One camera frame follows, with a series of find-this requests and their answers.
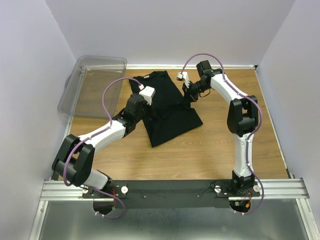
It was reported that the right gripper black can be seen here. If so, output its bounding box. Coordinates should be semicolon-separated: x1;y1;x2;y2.
181;80;209;105

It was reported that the black t shirt blue logo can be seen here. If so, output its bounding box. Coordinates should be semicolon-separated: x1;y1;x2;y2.
134;71;203;148

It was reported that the clear plastic bin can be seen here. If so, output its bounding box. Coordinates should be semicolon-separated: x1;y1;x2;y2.
57;55;127;119

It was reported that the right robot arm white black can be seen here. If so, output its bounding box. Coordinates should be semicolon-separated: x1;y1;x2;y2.
176;60;260;196

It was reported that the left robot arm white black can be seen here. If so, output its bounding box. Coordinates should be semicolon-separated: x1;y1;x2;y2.
52;90;155;198

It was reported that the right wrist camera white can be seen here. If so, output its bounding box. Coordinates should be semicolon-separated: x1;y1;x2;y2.
176;71;190;88

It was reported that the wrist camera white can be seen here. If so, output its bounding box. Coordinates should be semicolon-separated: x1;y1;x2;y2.
176;71;190;88
138;84;156;106

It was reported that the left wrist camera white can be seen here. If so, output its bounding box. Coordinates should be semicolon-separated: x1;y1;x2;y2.
138;84;156;106

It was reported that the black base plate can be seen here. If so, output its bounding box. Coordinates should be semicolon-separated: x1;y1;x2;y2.
82;179;261;213

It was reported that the aluminium frame rail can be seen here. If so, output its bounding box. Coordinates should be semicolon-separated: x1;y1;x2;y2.
29;66;86;240

